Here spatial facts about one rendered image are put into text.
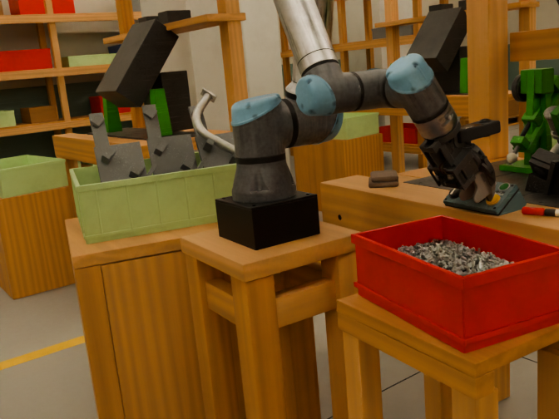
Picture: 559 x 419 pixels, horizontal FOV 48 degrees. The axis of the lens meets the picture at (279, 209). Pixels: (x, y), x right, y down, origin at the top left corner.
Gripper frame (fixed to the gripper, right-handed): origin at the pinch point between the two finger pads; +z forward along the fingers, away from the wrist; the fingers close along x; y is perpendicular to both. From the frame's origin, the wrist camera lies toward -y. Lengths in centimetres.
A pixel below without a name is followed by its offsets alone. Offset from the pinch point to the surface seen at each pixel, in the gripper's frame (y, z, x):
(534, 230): 4.1, 3.9, 11.7
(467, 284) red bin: 31.1, -17.5, 27.0
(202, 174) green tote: 23, -15, -84
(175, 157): 19, -16, -111
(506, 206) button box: -0.3, 3.8, 2.1
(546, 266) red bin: 18.9, -8.3, 28.8
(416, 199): 2.6, 3.6, -22.0
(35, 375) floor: 114, 36, -191
